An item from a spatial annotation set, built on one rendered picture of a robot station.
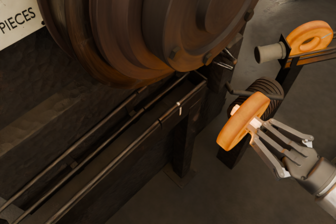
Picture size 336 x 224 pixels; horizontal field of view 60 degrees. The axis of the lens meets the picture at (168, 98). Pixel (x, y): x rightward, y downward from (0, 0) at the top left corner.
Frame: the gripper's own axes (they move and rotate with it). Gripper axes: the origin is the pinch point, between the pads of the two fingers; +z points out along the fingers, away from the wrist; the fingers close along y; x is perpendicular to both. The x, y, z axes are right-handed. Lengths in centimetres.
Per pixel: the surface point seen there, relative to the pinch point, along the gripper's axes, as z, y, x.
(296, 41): 7.3, 42.9, -11.7
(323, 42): 1, 51, -14
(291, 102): 0, 81, -84
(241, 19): 11.2, 5.8, 18.1
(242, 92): 10.5, 23.5, -25.4
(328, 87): -10, 106, -84
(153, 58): 15.9, -13.4, 18.2
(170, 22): 11.7, -14.0, 29.7
